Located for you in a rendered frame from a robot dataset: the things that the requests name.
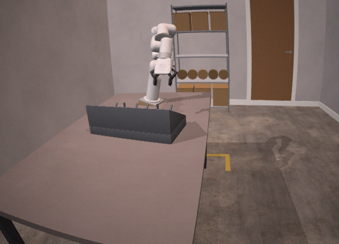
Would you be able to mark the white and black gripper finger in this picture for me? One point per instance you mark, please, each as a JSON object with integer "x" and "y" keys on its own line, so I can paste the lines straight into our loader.
{"x": 171, "y": 77}
{"x": 154, "y": 77}

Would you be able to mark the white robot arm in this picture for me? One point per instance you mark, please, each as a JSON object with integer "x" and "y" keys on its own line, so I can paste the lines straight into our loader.
{"x": 163, "y": 33}

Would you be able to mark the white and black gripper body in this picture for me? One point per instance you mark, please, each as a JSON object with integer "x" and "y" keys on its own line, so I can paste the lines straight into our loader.
{"x": 163, "y": 66}

